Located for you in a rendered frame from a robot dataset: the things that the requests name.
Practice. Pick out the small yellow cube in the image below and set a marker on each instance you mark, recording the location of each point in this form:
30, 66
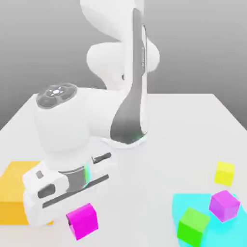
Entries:
224, 174

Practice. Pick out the small magenta cube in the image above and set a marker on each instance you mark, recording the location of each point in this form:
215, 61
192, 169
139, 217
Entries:
84, 222

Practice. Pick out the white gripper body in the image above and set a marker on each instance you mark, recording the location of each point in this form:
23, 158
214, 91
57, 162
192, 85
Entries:
38, 214

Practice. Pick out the small purple cube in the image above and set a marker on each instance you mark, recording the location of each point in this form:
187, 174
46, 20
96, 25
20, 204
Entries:
224, 205

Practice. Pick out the large orange box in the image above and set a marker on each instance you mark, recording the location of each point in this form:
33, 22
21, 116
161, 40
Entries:
11, 185

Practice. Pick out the large cyan box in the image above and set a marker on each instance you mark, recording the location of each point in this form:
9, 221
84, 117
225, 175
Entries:
222, 231

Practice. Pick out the small green cube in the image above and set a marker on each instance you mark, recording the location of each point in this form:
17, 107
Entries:
193, 227

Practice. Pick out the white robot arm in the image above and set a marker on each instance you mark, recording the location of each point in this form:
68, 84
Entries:
63, 123

